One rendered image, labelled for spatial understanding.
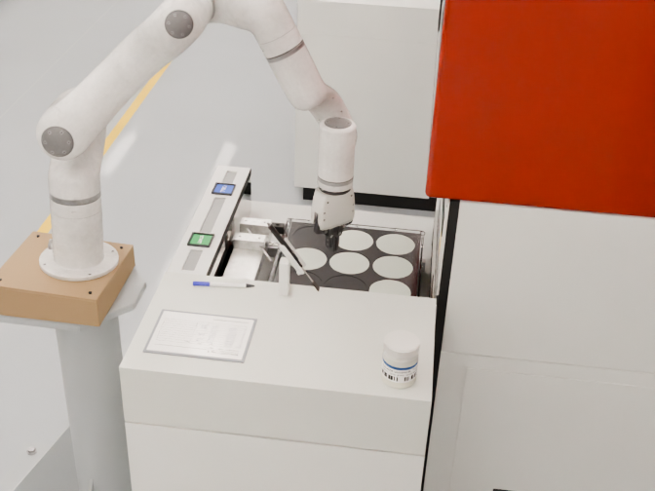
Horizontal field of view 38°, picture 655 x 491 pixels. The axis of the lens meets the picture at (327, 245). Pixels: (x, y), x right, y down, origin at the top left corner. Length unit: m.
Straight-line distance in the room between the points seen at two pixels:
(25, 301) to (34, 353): 1.27
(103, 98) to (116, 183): 2.50
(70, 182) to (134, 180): 2.40
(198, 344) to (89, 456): 0.83
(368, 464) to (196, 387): 0.39
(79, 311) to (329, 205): 0.64
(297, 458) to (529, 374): 0.60
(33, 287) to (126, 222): 2.02
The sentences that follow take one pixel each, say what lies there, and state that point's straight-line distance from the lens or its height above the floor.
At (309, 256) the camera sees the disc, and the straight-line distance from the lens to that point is 2.37.
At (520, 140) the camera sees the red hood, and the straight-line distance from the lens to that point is 1.94.
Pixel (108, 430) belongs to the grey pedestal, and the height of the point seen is 0.39.
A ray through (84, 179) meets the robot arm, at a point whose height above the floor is 1.14.
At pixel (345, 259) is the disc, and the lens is 2.37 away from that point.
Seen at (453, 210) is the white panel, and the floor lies 1.20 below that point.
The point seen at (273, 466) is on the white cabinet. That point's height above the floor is 0.74.
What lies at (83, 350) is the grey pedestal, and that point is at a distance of 2.47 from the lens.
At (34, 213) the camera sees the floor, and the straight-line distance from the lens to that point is 4.44.
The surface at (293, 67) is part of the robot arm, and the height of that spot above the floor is 1.43.
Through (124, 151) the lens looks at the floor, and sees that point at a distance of 4.92.
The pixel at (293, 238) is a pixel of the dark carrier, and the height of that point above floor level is 0.90.
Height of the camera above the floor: 2.19
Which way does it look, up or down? 32 degrees down
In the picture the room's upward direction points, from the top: 2 degrees clockwise
